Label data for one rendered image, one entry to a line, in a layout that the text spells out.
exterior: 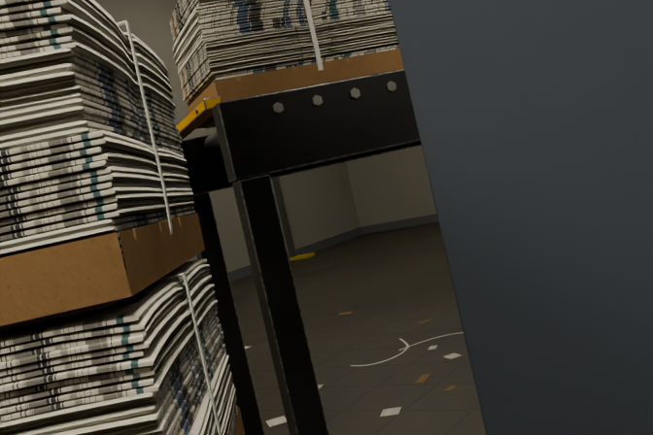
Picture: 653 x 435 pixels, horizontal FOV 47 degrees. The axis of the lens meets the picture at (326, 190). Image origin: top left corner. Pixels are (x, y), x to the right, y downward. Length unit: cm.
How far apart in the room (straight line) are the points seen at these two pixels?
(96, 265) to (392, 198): 709
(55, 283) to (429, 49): 33
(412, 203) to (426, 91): 685
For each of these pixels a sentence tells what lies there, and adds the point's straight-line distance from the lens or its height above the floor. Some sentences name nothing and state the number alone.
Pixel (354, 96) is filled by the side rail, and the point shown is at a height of 77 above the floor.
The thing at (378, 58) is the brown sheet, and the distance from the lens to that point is 136.
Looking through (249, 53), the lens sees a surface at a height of 88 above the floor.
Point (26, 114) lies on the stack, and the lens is 53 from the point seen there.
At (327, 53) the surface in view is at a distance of 133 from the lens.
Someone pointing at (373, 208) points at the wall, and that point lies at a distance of 769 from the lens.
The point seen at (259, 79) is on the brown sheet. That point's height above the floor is 84.
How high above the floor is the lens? 65
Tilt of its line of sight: 1 degrees down
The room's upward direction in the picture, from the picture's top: 13 degrees counter-clockwise
